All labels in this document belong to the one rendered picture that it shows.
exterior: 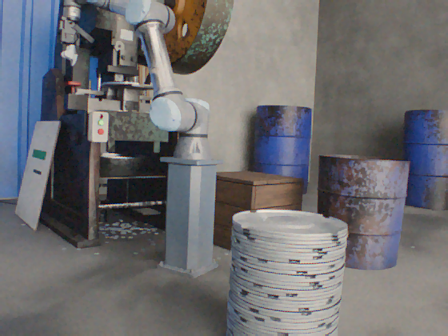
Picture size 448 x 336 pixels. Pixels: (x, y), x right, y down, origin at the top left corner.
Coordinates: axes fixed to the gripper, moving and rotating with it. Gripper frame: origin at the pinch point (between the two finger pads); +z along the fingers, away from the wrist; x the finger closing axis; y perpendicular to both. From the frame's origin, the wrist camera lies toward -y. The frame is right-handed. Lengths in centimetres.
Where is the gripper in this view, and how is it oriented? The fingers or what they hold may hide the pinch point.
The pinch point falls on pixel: (74, 63)
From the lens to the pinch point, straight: 196.8
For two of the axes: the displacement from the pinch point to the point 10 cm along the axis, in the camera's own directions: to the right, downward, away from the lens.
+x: 6.5, 0.9, -7.5
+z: -0.5, 10.0, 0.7
